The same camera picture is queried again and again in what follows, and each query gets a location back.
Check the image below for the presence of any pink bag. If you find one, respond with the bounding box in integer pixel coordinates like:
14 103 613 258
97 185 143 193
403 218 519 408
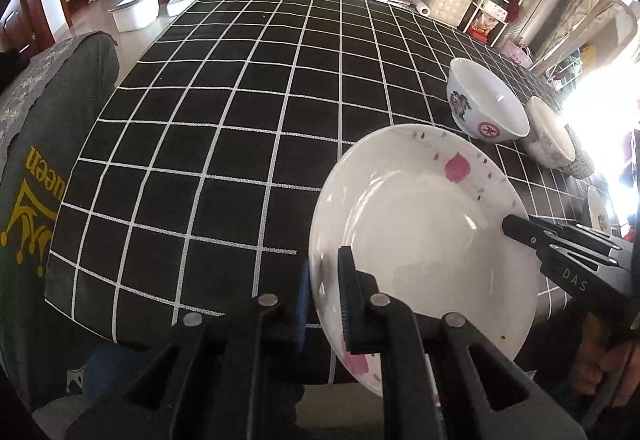
505 42 533 69

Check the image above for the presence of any person's right hand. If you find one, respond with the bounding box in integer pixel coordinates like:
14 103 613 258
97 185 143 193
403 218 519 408
572 315 640 413

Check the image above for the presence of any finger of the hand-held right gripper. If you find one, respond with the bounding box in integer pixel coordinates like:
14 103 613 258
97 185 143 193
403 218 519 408
537 245 636 297
501 214 633 265

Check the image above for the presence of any white tufted stool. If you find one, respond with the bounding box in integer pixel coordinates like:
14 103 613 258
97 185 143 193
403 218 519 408
420 0 476 28

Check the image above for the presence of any grey-green printed cloth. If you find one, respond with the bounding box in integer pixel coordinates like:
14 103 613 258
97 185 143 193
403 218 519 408
0 32 121 421

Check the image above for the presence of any white bowl with red emblem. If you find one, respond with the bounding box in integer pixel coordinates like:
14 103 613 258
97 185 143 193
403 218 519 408
446 58 530 144

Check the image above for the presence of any white plastic tub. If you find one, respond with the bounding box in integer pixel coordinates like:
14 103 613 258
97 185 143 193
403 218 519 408
108 0 162 32

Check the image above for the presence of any white dustpan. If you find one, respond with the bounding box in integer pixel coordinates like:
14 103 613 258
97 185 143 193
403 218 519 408
166 0 201 17

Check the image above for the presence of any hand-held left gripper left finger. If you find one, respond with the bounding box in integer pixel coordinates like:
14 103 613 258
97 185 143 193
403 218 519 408
65 260 313 440

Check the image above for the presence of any black white checked tablecloth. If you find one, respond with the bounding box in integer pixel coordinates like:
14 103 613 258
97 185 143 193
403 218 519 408
44 0 621 388

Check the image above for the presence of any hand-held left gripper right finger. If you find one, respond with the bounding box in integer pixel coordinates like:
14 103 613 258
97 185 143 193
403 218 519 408
337 245 588 440

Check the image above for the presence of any white plate with pink flower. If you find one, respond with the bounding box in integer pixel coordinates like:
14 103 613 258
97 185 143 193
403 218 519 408
308 124 543 400

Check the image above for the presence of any white chair frame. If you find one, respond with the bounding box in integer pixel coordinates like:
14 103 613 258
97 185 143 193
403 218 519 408
530 0 638 85

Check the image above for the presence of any white bowl with grey pattern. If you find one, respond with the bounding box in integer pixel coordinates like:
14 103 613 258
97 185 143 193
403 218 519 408
522 96 577 169

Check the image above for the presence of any white plate with green flowers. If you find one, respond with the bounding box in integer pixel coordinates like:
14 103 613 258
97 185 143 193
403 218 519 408
585 185 615 237

